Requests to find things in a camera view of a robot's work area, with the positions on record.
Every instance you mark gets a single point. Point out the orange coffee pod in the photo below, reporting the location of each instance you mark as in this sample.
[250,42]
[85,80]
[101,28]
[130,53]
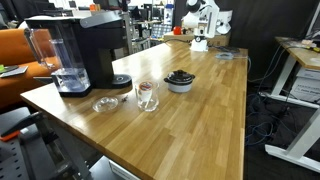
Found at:
[145,90]

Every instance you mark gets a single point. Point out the small dark clip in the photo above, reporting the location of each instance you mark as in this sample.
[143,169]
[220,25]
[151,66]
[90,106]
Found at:
[124,99]

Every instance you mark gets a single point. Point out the black clamp with orange tip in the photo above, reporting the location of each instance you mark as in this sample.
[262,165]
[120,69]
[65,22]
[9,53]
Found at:
[13,128]

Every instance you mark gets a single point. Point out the clear glass lid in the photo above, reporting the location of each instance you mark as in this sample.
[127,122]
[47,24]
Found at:
[105,104]

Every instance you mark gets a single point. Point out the grey pot with black lid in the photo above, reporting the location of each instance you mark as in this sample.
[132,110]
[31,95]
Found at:
[179,81]

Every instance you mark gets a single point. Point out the clear water tank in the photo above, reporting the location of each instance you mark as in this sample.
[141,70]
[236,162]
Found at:
[52,52]

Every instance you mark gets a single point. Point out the red object on box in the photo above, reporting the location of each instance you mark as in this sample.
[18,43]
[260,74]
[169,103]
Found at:
[177,30]

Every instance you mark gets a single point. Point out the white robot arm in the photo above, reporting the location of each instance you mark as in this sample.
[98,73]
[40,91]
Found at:
[206,20]

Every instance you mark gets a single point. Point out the clear glass jar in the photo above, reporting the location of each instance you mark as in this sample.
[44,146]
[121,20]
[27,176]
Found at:
[153,103]

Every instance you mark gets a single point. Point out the white side desk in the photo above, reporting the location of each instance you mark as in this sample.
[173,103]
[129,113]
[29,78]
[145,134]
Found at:
[310,133]

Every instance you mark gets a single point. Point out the white box under desk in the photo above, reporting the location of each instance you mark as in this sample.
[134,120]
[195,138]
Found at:
[307,85]

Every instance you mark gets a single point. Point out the black coffee maker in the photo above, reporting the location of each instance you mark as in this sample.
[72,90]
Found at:
[93,39]

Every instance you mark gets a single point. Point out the grey round puck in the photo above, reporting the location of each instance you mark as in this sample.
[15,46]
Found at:
[224,56]

